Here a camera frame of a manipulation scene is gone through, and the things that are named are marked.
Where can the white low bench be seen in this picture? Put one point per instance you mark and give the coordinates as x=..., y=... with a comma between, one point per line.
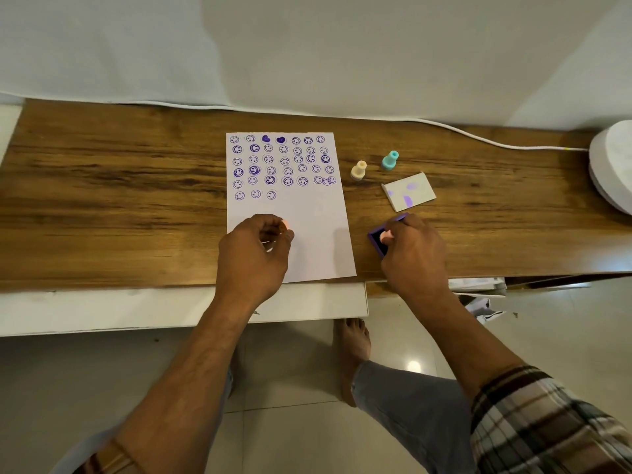
x=99, y=310

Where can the grey trousers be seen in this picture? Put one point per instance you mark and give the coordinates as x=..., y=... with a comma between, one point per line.
x=419, y=414

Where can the person's right hand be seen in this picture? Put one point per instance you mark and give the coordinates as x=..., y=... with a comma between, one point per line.
x=417, y=261

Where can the white stamped paper sheet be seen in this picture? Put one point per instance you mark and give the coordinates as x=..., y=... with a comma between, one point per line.
x=311, y=212

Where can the teal stamp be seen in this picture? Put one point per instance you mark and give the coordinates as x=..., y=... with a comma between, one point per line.
x=389, y=161

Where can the plaid shirt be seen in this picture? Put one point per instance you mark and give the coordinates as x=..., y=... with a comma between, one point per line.
x=543, y=429

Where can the white cardboard box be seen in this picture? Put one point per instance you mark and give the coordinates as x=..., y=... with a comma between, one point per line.
x=479, y=283

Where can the white round foam disc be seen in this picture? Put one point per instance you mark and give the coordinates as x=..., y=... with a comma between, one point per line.
x=614, y=167

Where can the wooden board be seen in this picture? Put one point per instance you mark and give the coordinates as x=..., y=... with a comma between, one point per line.
x=123, y=217

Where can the person's left forearm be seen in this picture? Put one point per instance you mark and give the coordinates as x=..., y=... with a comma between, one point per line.
x=187, y=389

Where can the purple ink pad base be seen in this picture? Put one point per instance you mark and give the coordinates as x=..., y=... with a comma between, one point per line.
x=376, y=237

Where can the white backdrop cloth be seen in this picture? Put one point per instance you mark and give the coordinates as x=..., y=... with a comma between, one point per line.
x=296, y=44

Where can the white ink pad lid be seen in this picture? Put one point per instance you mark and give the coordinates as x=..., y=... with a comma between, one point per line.
x=409, y=192

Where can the cream stamp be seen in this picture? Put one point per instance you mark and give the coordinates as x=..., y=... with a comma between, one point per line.
x=359, y=170

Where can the person's right forearm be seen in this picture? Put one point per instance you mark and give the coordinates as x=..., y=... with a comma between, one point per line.
x=469, y=340

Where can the person's bare foot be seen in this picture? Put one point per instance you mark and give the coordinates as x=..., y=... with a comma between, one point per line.
x=353, y=350

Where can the person's left hand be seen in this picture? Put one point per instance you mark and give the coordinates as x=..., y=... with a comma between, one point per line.
x=247, y=266

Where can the crumpled white paper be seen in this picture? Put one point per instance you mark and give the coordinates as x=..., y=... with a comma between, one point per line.
x=486, y=310

